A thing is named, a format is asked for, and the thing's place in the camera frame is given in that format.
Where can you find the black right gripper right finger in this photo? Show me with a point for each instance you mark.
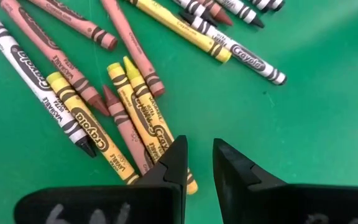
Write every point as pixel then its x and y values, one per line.
pixel 238 180

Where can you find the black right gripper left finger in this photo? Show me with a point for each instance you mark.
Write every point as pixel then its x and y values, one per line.
pixel 166 174

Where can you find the brown crayon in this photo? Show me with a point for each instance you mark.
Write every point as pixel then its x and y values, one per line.
pixel 122 124
pixel 73 21
pixel 219 12
pixel 51 53
pixel 132 43

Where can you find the yellow crayon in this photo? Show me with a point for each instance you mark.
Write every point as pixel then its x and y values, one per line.
pixel 182 29
pixel 85 124
pixel 126 99
pixel 145 93

